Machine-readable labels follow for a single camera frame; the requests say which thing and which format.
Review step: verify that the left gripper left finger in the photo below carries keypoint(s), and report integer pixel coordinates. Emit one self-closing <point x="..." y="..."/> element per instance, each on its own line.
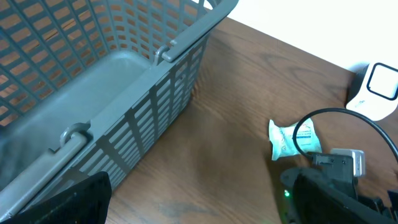
<point x="86" y="202"/>

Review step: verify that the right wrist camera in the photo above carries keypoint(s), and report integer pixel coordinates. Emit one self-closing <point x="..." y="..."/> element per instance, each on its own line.
<point x="359" y="165"/>

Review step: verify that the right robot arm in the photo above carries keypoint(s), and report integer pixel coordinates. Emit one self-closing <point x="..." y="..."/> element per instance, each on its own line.
<point x="336" y="168"/>

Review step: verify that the teal snack packet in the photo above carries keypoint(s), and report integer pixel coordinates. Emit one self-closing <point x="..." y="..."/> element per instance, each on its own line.
<point x="282" y="139"/>

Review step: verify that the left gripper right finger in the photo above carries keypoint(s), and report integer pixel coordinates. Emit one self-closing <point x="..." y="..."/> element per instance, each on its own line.
<point x="315" y="199"/>

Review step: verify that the grey plastic shopping basket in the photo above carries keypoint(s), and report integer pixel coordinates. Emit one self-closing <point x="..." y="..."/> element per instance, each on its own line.
<point x="89" y="86"/>

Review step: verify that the white barcode scanner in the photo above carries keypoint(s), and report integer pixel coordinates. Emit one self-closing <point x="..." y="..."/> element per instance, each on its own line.
<point x="373" y="92"/>

